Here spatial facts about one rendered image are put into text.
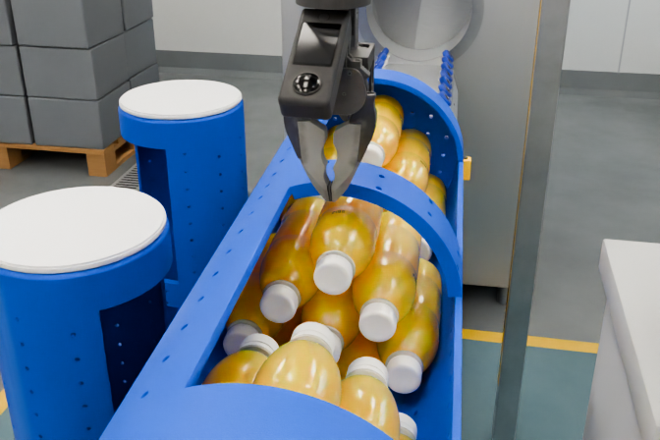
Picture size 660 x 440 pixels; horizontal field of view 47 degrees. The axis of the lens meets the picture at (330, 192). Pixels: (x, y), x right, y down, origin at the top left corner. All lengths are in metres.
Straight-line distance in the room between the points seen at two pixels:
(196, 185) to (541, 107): 0.81
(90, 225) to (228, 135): 0.60
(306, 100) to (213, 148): 1.07
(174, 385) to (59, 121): 3.64
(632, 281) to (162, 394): 0.51
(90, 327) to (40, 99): 3.07
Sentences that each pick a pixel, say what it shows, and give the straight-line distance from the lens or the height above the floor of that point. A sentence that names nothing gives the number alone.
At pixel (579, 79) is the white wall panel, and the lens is 5.64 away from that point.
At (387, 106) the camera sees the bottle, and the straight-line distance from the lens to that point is 1.19.
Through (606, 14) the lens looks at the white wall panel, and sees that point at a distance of 5.57.
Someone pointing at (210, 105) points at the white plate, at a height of 1.04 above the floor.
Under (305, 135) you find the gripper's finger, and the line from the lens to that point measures 0.75.
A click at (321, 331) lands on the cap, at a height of 1.18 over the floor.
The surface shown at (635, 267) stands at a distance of 0.88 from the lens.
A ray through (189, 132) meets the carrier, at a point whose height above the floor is 1.00.
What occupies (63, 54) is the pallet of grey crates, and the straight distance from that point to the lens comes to 4.02.
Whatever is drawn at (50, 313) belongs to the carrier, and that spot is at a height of 0.96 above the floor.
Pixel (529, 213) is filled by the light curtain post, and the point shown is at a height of 0.74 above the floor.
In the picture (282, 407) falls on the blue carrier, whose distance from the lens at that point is 0.51.
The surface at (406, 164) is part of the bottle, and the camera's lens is 1.12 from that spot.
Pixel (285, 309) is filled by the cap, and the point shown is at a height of 1.12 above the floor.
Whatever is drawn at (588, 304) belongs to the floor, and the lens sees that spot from 3.05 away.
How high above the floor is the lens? 1.56
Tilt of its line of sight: 24 degrees down
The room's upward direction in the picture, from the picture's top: straight up
